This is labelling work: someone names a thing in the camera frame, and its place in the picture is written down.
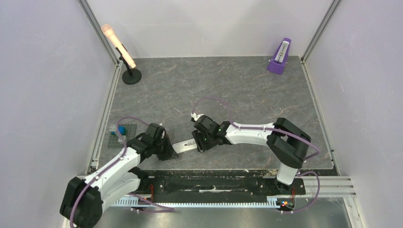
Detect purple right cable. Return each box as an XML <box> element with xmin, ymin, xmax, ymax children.
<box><xmin>192</xmin><ymin>96</ymin><xmax>321</xmax><ymax>215</ymax></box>

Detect purple metronome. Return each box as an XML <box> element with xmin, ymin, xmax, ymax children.
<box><xmin>267</xmin><ymin>38</ymin><xmax>291</xmax><ymax>75</ymax></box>

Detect white toothed cable strip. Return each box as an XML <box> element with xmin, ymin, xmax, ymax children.
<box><xmin>111</xmin><ymin>195</ymin><xmax>280</xmax><ymax>209</ymax></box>

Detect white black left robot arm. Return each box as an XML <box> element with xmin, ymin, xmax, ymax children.
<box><xmin>59</xmin><ymin>123</ymin><xmax>179</xmax><ymax>228</ymax></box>

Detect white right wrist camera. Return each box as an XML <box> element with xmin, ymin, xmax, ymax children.
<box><xmin>191</xmin><ymin>113</ymin><xmax>204</xmax><ymax>123</ymax></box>

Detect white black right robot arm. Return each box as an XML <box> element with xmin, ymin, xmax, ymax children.
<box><xmin>191</xmin><ymin>113</ymin><xmax>311</xmax><ymax>194</ymax></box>

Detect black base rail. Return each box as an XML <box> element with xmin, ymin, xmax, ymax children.
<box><xmin>130</xmin><ymin>169</ymin><xmax>306</xmax><ymax>203</ymax></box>

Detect purple cable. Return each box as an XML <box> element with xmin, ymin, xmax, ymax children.
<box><xmin>69</xmin><ymin>116</ymin><xmax>175</xmax><ymax>228</ymax></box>
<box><xmin>192</xmin><ymin>96</ymin><xmax>321</xmax><ymax>215</ymax></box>

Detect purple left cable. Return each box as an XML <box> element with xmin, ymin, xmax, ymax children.
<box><xmin>69</xmin><ymin>116</ymin><xmax>175</xmax><ymax>228</ymax></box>

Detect black microphone stand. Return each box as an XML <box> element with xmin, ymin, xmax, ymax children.
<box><xmin>116</xmin><ymin>48</ymin><xmax>142</xmax><ymax>85</ymax></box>

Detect blue grey toy blocks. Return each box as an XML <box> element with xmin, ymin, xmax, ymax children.
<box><xmin>106</xmin><ymin>123</ymin><xmax>137</xmax><ymax>149</ymax></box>

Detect white remote control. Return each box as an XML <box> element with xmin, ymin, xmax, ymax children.
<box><xmin>172</xmin><ymin>139</ymin><xmax>197</xmax><ymax>154</ymax></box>

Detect pink microphone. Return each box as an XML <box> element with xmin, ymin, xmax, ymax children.
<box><xmin>101</xmin><ymin>24</ymin><xmax>136</xmax><ymax>69</ymax></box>

